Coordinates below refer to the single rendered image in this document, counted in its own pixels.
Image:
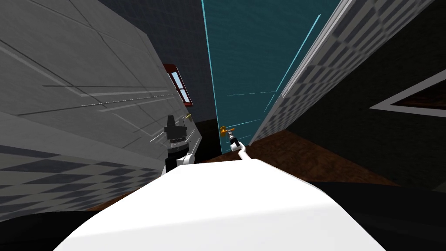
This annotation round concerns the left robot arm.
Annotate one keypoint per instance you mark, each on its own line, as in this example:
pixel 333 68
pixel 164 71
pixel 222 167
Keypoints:
pixel 178 153

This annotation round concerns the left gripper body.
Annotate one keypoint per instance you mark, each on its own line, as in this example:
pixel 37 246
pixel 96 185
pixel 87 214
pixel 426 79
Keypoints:
pixel 175 132

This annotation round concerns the teal door leaf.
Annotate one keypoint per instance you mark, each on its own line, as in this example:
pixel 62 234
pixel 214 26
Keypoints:
pixel 251 62

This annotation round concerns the grey panelled door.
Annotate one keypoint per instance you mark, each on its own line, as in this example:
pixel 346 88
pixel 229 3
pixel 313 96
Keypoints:
pixel 80 69

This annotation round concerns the red framed window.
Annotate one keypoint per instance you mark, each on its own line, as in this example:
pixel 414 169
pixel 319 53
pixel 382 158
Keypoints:
pixel 179 85

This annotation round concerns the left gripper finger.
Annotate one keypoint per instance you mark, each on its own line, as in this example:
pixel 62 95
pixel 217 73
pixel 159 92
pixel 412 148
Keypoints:
pixel 171 121

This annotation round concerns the white framed picture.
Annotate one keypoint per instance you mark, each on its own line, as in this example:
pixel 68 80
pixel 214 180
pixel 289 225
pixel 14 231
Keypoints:
pixel 418 99

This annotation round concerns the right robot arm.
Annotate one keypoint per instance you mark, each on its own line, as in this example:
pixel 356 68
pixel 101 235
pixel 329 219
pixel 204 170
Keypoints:
pixel 243 152

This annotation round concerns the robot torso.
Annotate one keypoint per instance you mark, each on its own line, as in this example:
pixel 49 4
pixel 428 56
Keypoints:
pixel 223 209

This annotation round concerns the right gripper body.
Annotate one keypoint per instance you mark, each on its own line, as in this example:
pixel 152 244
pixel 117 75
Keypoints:
pixel 233 139

